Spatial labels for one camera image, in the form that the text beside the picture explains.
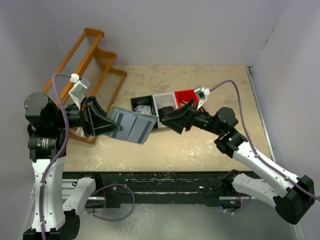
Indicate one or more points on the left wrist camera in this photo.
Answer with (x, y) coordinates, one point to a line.
(77, 92)

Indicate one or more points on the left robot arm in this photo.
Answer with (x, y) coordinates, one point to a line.
(49, 129)

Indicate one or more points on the grey card holder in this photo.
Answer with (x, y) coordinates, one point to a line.
(134, 127)

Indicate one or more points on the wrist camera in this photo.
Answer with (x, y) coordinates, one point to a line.
(202, 95)
(77, 92)

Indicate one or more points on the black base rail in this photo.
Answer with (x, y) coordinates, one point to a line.
(164, 188)

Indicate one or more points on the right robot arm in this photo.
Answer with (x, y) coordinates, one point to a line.
(289, 194)

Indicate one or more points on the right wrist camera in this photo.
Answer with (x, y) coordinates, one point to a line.
(202, 95)

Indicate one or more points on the red plastic bin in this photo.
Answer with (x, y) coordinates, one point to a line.
(184, 96)

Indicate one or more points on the white plastic bin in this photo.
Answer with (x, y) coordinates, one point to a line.
(163, 100)

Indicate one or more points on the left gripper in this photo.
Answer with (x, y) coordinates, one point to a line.
(94, 119)

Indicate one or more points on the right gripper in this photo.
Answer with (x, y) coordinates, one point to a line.
(177, 122)

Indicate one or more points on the black plastic bin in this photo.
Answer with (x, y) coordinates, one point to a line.
(143, 100)

